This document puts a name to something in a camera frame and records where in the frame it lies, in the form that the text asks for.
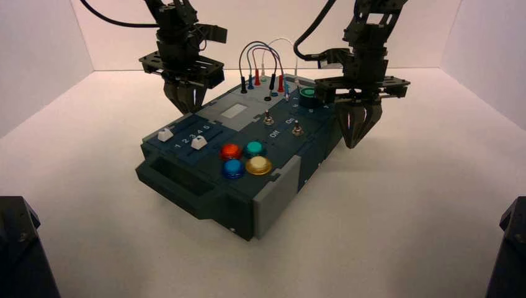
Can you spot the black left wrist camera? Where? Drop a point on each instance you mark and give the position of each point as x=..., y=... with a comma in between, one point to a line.
x=213, y=33

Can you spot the dark green grey task box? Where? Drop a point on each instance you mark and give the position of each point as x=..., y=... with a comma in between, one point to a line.
x=230, y=205

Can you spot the green push button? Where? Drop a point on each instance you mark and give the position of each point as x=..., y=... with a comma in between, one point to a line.
x=254, y=149

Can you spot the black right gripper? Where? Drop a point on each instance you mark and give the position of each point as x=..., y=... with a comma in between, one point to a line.
x=368, y=61

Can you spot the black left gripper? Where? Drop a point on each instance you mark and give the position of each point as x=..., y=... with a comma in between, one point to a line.
x=180, y=61

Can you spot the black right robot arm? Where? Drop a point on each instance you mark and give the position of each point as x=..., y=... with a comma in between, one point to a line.
x=376, y=12

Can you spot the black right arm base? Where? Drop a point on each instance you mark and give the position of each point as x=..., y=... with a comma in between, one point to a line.
x=509, y=259

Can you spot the yellow push button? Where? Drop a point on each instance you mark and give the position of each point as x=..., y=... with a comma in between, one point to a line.
x=258, y=165

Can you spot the blue push button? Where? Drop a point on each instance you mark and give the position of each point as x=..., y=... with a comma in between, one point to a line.
x=233, y=168

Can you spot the red push button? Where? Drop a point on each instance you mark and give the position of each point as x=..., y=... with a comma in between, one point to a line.
x=231, y=151

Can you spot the green rotary knob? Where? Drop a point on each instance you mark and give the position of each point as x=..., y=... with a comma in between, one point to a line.
x=307, y=98

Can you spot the white slider knob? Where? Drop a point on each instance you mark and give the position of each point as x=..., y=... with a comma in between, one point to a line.
x=165, y=135
x=199, y=143

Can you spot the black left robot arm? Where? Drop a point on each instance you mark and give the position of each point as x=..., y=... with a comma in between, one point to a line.
x=174, y=18

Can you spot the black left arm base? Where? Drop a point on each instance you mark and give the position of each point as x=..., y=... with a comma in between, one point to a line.
x=20, y=255

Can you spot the metal toggle switch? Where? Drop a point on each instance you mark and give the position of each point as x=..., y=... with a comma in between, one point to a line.
x=268, y=120
x=297, y=130

